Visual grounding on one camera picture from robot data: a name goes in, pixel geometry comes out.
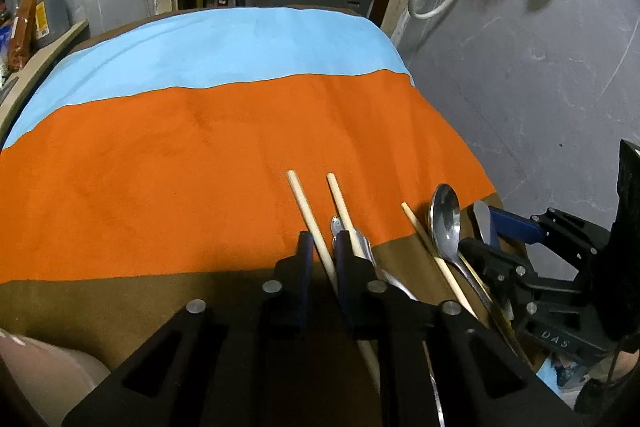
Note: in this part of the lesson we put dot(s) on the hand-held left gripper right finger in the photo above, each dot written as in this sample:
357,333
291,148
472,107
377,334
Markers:
343,267

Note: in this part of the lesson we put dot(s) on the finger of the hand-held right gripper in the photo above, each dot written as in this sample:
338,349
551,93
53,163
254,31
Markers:
515,227
492,264

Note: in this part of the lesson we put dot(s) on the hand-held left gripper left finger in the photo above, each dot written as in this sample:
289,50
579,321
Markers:
303,267

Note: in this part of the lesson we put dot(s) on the silver metal utensil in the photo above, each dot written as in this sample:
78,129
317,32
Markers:
481,218
367,252

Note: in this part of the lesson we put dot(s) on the light wooden chopstick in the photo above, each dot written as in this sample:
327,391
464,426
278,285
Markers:
338,201
305,213
425,241

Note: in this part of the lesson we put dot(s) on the large metal spoon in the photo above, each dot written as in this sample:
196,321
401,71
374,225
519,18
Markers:
445,219

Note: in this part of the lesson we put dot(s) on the blue packet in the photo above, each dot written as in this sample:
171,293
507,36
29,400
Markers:
560,372

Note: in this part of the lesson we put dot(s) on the blue orange brown striped blanket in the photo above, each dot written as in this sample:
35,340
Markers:
200,157

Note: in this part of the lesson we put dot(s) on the large oil jug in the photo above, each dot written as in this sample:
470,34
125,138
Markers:
52,14

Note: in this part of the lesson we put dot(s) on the brown snack packet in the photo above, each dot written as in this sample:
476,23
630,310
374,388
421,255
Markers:
22,32

